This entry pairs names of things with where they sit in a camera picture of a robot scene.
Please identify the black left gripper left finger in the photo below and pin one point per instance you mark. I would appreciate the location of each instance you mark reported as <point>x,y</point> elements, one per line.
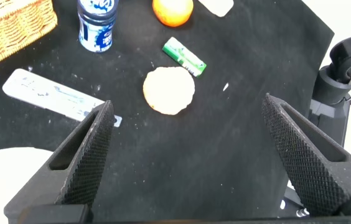
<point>69,174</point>

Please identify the small white paper scrap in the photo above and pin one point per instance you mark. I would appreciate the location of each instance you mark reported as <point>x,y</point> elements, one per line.
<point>226,86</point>

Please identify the brown lumpy bread bun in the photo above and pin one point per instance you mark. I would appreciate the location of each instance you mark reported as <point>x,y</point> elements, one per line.
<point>168,91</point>

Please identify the wicker basket holding mug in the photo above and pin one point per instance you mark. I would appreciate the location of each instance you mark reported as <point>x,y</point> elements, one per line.
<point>7,28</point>

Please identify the blue gum jar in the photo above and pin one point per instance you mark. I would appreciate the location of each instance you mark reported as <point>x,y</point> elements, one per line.
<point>96,31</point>

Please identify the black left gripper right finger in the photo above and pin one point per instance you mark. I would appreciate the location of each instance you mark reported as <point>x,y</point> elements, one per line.
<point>315,168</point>

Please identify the green Doublemint gum pack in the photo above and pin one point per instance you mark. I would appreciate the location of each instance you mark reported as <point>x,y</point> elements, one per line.
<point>184,56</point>

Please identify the orange fruit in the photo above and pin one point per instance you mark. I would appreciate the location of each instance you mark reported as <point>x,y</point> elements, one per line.
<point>172,12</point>

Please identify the white soap bar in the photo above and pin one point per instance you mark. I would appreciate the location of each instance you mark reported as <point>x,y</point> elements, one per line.
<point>217,6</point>

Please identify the white toothbrush case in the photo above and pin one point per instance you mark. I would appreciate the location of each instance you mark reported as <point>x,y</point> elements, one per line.
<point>44,91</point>

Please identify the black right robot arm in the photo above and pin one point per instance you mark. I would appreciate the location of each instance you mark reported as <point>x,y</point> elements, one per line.
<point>331,90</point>

